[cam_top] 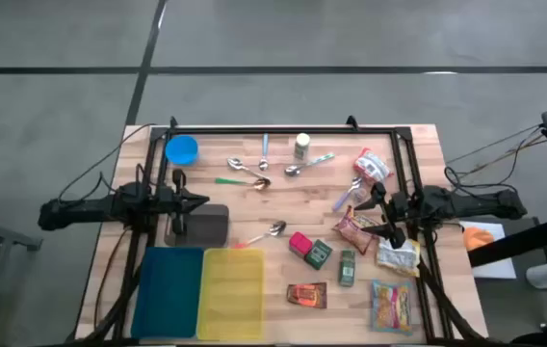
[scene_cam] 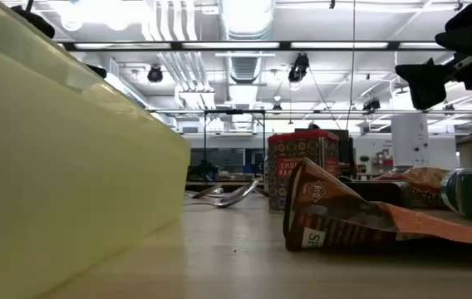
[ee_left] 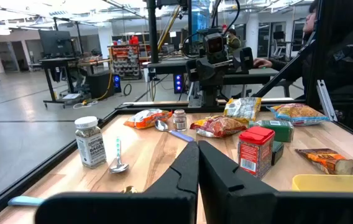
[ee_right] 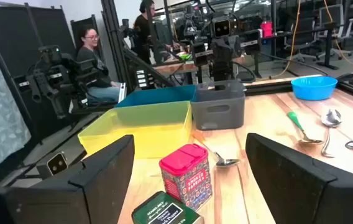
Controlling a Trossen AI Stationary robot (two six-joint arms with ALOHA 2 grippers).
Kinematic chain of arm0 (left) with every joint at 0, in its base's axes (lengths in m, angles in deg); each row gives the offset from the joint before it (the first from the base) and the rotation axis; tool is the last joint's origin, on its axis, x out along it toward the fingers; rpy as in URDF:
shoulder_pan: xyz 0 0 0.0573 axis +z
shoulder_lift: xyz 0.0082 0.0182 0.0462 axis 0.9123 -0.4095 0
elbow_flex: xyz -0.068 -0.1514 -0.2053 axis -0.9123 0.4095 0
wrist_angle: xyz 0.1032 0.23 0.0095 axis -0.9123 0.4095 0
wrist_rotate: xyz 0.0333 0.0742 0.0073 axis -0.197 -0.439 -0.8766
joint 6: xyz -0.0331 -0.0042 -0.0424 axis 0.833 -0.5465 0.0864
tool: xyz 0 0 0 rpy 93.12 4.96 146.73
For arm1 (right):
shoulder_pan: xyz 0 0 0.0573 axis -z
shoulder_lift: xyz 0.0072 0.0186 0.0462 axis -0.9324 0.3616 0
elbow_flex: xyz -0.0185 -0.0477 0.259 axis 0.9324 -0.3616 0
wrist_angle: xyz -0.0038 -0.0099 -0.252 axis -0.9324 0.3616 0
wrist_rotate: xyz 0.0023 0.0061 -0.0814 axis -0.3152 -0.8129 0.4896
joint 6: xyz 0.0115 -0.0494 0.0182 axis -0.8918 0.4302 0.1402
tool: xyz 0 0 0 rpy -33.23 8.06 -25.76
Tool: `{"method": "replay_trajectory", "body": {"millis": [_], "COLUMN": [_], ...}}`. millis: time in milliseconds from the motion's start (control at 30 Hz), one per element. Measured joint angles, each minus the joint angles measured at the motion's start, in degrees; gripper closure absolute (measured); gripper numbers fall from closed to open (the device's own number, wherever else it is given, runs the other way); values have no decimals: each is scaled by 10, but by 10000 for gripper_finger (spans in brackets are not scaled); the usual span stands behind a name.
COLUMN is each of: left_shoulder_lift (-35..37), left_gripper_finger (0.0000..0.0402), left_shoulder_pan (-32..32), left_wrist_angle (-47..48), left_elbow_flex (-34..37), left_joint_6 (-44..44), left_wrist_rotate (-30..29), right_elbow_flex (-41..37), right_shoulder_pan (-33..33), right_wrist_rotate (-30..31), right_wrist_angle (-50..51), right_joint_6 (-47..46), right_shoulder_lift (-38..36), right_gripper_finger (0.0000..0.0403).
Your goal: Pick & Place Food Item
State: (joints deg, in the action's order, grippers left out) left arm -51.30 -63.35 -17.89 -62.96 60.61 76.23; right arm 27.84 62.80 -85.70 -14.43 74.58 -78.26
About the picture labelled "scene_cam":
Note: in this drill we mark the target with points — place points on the orange ramen noodle packet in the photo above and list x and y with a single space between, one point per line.
423 187

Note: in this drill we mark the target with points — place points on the pink box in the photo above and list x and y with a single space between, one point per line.
298 166

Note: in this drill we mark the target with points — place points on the orange taco seasoning packet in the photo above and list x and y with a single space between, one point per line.
335 216

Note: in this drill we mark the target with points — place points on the black ceiling lamp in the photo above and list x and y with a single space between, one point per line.
371 104
155 74
298 68

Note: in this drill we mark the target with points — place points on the white square column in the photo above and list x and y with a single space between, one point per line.
410 141

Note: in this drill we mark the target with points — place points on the yellow plastic bin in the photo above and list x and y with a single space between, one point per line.
74 166

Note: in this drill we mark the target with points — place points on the black monitor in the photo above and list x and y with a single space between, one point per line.
346 149

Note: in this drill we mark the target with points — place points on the black framed linear light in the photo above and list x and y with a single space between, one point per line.
284 45

